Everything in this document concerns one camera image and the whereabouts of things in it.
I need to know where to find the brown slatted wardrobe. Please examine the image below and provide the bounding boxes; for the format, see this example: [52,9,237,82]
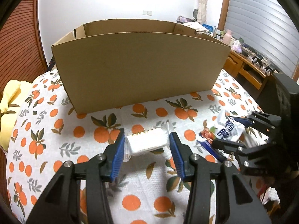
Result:
[0,0,47,94]

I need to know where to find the large cardboard box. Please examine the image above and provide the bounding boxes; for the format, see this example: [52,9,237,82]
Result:
[51,19,232,114]

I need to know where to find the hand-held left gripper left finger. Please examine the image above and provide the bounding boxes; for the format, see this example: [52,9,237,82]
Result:
[26,128,125,224]

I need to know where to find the person's dark clothing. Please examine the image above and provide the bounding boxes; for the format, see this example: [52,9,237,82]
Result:
[266,187,299,224]

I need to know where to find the white snack packet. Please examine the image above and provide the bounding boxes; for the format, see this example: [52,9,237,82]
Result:
[123,121,174,162]

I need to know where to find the wooden window frame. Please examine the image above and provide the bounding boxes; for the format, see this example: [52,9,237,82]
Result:
[217,0,232,31]

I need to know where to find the yellow cushion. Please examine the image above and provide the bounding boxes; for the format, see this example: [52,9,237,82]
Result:
[0,79,33,151]

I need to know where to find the wooden desk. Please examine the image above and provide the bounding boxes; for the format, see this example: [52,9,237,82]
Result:
[223,50,278,98]

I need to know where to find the white and blue snack pouch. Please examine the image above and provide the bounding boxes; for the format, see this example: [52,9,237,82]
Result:
[196,109,256,162]

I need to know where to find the clutter of small bottles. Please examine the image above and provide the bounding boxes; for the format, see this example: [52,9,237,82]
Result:
[202,23,225,38]

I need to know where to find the orange fruit print cloth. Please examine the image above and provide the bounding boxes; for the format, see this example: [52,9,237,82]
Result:
[6,69,281,224]

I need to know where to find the grey window blinds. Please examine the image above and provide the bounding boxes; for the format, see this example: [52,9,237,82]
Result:
[224,0,299,75]

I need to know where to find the beige curtain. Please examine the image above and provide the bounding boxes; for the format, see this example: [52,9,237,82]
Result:
[196,0,212,24]

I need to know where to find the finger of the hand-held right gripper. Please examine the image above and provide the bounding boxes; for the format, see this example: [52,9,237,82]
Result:
[212,138,248,156]
[230,111,282,133]

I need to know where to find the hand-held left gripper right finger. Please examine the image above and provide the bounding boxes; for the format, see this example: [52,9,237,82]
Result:
[169,132,272,224]

